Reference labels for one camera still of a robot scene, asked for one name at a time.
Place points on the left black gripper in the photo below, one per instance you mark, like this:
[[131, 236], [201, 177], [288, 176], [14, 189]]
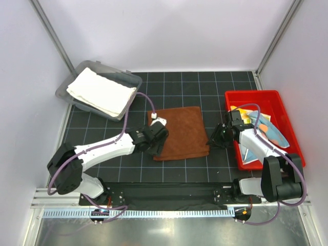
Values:
[[156, 150]]

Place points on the left aluminium frame post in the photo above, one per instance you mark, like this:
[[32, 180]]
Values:
[[52, 34]]

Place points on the right aluminium frame post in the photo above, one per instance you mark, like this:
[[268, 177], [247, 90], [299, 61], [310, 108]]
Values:
[[286, 21]]

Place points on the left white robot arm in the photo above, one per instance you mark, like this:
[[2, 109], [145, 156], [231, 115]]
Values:
[[68, 165]]

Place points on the red plastic bin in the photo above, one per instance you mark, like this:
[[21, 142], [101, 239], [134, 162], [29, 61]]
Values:
[[270, 103]]

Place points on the blue white cloth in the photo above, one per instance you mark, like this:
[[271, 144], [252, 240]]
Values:
[[271, 133]]

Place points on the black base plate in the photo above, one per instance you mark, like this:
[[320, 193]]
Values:
[[175, 196]]

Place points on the aluminium frame post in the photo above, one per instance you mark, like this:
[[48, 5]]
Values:
[[286, 21], [52, 34]]

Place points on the colourful patterned cloth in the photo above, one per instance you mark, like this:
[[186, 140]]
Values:
[[243, 115]]

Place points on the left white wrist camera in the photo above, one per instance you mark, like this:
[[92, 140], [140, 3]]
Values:
[[159, 120]]

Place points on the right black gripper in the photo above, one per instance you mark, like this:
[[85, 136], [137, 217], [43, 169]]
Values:
[[215, 137]]

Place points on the clear plastic container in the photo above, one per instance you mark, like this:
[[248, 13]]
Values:
[[125, 78]]

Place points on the brown towel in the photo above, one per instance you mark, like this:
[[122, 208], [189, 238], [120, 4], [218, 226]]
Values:
[[187, 135]]

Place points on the slotted cable duct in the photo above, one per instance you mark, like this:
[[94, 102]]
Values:
[[93, 214]]

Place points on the aluminium rail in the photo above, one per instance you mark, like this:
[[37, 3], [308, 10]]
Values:
[[42, 199]]

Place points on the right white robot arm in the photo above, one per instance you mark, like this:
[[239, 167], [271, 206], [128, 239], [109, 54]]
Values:
[[282, 178]]

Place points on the white towel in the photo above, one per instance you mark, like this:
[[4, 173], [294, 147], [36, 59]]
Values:
[[104, 94]]

